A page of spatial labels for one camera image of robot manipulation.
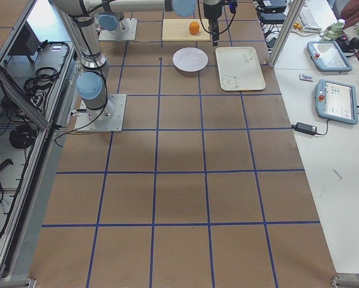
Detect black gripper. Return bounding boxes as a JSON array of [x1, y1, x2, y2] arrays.
[[203, 0, 222, 46]]

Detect orange fruit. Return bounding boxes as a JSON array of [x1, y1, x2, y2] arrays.
[[188, 21, 200, 35]]

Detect white round plate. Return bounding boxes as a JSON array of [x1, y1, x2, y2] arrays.
[[173, 47, 209, 72]]

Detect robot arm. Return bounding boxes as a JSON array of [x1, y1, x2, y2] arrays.
[[98, 1, 227, 46], [54, 1, 196, 120]]

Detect cream bear tray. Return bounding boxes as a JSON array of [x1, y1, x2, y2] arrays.
[[215, 46, 266, 92]]

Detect bamboo cutting board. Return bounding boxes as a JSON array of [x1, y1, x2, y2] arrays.
[[162, 19, 210, 42]]

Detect black power brick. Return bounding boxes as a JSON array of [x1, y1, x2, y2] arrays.
[[258, 12, 285, 25]]

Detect white keyboard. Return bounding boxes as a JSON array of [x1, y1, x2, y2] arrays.
[[298, 2, 321, 32]]

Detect small white label box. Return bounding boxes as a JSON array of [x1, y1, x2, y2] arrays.
[[299, 74, 313, 82]]

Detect far teach pendant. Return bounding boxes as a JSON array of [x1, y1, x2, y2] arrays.
[[306, 41, 352, 72]]

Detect teach pendant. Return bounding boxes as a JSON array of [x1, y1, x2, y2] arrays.
[[315, 79, 358, 125], [306, 41, 352, 72]]

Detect stacked green cups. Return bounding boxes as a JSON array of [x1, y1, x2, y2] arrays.
[[321, 19, 345, 41]]

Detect black power adapter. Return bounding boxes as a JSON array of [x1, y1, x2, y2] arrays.
[[291, 122, 317, 136]]

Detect near teach pendant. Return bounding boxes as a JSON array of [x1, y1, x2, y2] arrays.
[[315, 79, 358, 125]]

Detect aluminium side rack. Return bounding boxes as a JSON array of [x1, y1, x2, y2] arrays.
[[0, 1, 76, 287]]

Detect black monitor on shelf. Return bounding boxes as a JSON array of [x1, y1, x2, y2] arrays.
[[8, 22, 40, 63]]

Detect aluminium frame post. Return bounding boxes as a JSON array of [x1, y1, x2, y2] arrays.
[[268, 0, 304, 68]]

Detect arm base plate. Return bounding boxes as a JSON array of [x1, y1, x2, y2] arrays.
[[98, 18, 138, 42], [74, 94, 126, 133]]

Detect coiled black cable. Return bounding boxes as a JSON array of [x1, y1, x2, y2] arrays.
[[8, 122, 36, 150]]

